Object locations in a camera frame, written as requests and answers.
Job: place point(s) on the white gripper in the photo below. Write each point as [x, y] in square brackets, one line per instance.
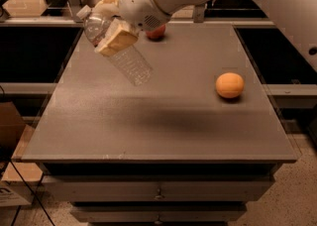
[136, 3]

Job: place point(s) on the clear plastic water bottle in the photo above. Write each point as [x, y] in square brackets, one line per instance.
[129, 61]

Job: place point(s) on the red apple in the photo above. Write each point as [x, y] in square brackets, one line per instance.
[156, 34]

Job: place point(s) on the orange fruit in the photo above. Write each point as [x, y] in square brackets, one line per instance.
[229, 85]

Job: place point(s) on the brown cardboard box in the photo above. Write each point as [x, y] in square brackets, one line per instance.
[12, 125]

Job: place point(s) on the upper grey drawer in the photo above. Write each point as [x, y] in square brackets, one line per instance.
[92, 189]

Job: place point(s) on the grey drawer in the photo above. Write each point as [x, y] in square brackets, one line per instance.
[92, 189]
[159, 212]

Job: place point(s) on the lower grey drawer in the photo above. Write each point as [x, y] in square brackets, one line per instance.
[159, 212]

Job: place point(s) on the white printed box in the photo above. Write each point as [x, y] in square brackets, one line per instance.
[14, 195]

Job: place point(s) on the right metal bracket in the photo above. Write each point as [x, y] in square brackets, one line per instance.
[198, 13]

